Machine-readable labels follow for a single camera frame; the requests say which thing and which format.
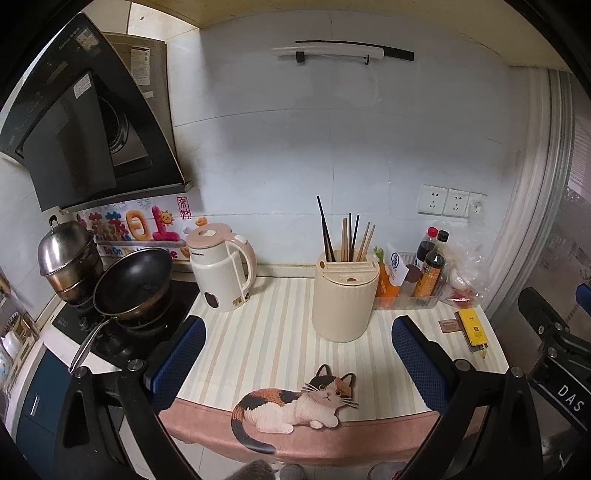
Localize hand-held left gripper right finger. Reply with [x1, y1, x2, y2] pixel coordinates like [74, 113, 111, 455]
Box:
[392, 315, 544, 480]

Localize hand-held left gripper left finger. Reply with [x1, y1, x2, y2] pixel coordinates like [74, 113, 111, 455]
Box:
[50, 316, 207, 480]

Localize beige ribbed chopstick holder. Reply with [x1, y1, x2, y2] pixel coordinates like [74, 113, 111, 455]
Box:
[311, 259, 380, 343]

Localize clear plastic tray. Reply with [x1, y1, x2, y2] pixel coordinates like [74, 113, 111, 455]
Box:
[373, 251, 439, 310]

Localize yellow phone case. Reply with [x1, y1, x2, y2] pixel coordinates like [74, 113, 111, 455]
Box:
[455, 308, 489, 352]

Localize black induction cooktop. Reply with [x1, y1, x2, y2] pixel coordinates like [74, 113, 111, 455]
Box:
[51, 277, 199, 370]

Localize orange packet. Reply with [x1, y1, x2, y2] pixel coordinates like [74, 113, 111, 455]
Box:
[376, 272, 400, 298]

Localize brown-lidded jar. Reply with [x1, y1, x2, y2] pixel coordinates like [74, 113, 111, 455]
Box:
[402, 267, 422, 298]

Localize orange-label soy sauce bottle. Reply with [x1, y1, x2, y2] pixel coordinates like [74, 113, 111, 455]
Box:
[412, 230, 451, 298]

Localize clear plastic bag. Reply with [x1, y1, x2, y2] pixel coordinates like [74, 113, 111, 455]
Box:
[438, 226, 491, 308]

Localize patterned glass door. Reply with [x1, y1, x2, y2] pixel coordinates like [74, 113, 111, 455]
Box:
[549, 69, 591, 324]

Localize black wok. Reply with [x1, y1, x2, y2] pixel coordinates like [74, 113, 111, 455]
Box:
[69, 247, 175, 374]

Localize pink and white electric kettle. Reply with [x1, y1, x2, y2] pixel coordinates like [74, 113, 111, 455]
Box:
[186, 223, 257, 313]

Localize striped cat-print tablecloth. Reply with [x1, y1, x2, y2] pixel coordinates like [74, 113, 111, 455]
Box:
[159, 276, 511, 467]

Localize red-capped dark bottle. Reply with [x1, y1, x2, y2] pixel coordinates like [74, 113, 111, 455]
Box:
[414, 226, 439, 268]

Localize grey fuzzy garment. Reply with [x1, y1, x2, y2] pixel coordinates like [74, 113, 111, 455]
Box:
[228, 459, 278, 480]

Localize dark blue cabinet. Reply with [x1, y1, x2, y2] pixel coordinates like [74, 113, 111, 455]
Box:
[14, 346, 75, 457]

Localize stainless steel pot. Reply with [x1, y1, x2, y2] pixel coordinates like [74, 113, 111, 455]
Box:
[37, 215, 105, 308]

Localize wooden side rack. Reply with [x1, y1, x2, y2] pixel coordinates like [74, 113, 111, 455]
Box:
[0, 309, 41, 365]

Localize black range hood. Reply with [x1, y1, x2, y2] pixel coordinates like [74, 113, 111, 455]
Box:
[0, 11, 195, 213]

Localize white door frame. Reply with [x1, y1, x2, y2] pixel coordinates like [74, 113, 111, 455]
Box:
[485, 69, 575, 324]

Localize colourful wall sticker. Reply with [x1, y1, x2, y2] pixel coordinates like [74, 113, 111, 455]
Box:
[76, 198, 197, 264]

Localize black wall rail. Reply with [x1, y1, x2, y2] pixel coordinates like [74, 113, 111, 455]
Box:
[295, 41, 415, 62]

